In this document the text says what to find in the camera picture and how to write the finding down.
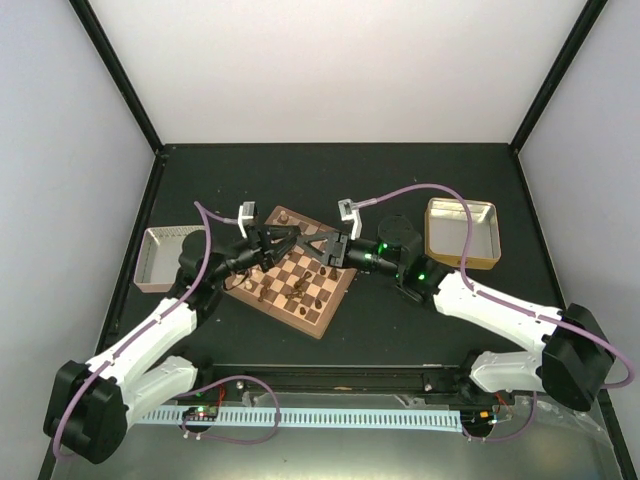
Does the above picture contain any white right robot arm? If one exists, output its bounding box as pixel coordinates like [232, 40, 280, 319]
[297, 215, 614, 412]

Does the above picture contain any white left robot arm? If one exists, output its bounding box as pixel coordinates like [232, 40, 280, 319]
[43, 225, 301, 464]

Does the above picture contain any wooden chess board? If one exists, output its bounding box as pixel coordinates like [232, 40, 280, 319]
[222, 205, 359, 340]

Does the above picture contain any pile of brown chess pieces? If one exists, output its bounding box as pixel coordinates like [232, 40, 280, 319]
[285, 271, 312, 299]

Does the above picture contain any gold metal tin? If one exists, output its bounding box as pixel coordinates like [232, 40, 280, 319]
[425, 197, 502, 270]

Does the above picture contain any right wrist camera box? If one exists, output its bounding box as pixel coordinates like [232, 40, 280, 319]
[338, 199, 362, 240]

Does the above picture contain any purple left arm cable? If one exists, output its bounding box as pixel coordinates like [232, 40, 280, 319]
[52, 200, 281, 460]

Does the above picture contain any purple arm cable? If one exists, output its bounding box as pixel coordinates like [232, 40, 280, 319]
[52, 200, 281, 460]
[349, 183, 634, 444]

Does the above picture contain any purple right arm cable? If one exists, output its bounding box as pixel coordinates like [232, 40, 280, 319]
[349, 183, 634, 444]

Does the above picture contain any white slotted cable duct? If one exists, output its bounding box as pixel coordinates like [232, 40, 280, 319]
[138, 405, 462, 433]

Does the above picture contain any black corner frame post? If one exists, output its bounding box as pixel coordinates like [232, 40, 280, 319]
[509, 0, 608, 154]
[69, 0, 164, 155]

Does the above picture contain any black right corner frame post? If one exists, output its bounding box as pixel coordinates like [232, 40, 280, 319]
[509, 0, 608, 154]

